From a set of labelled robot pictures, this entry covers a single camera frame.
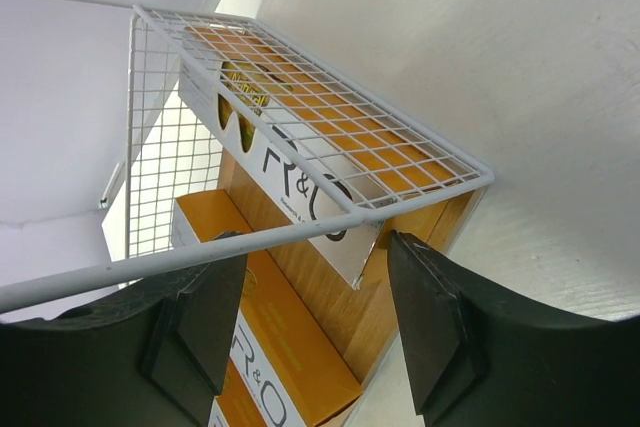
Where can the orange toothpaste box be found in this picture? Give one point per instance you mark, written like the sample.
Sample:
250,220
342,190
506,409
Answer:
283,370
323,153

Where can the white wire wooden shelf rack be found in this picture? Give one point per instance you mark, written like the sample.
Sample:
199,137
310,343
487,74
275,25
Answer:
187,201

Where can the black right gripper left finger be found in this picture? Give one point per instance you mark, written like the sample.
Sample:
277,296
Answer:
152,354

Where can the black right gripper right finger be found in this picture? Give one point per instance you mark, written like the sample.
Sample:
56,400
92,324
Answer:
480,354

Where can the aluminium frame rail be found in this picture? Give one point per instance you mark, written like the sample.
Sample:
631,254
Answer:
112,187

